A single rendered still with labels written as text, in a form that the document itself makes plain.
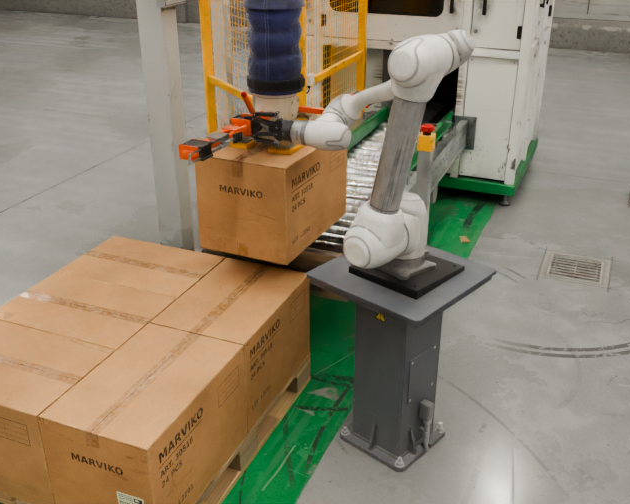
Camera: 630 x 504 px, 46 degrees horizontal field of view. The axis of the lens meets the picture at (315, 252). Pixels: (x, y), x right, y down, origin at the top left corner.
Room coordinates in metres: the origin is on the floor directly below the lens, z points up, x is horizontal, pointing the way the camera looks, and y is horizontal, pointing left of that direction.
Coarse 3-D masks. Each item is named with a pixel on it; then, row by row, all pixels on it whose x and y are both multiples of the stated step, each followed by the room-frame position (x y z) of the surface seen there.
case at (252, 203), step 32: (224, 160) 2.70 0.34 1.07; (256, 160) 2.68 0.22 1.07; (288, 160) 2.68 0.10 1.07; (320, 160) 2.87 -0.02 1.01; (224, 192) 2.70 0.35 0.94; (256, 192) 2.64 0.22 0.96; (288, 192) 2.61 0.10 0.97; (320, 192) 2.87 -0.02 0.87; (224, 224) 2.70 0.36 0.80; (256, 224) 2.64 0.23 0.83; (288, 224) 2.60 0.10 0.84; (320, 224) 2.87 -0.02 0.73; (256, 256) 2.64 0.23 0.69; (288, 256) 2.60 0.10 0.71
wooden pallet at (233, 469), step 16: (304, 368) 2.71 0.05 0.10; (288, 384) 2.56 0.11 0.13; (304, 384) 2.71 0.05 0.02; (288, 400) 2.59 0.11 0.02; (272, 416) 2.48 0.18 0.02; (256, 432) 2.28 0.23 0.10; (240, 448) 2.16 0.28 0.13; (256, 448) 2.27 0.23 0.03; (240, 464) 2.16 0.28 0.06; (224, 480) 2.11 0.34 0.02; (0, 496) 1.91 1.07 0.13; (208, 496) 2.03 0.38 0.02; (224, 496) 2.04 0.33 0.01
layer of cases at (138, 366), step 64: (128, 256) 2.93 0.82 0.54; (192, 256) 2.93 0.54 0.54; (0, 320) 2.40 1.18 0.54; (64, 320) 2.39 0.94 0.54; (128, 320) 2.39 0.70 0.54; (192, 320) 2.39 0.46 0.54; (256, 320) 2.39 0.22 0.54; (0, 384) 1.99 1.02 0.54; (64, 384) 1.99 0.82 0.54; (128, 384) 1.99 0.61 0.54; (192, 384) 1.99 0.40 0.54; (256, 384) 2.30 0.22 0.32; (0, 448) 1.90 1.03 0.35; (64, 448) 1.79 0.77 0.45; (128, 448) 1.70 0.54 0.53; (192, 448) 1.88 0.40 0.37
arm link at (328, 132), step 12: (324, 120) 2.58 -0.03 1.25; (336, 120) 2.59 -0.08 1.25; (312, 132) 2.55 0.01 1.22; (324, 132) 2.54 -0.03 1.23; (336, 132) 2.53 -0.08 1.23; (348, 132) 2.55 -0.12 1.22; (312, 144) 2.55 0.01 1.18; (324, 144) 2.53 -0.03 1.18; (336, 144) 2.52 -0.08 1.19; (348, 144) 2.56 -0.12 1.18
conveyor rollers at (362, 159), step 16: (384, 128) 4.92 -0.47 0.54; (368, 144) 4.58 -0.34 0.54; (416, 144) 4.56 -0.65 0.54; (352, 160) 4.25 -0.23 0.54; (368, 160) 4.22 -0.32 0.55; (352, 176) 3.96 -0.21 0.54; (368, 176) 3.94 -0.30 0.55; (352, 192) 3.70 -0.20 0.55; (368, 192) 3.73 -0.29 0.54; (352, 208) 3.48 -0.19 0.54; (336, 224) 3.31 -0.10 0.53; (320, 240) 3.09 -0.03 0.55; (336, 240) 3.12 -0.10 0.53
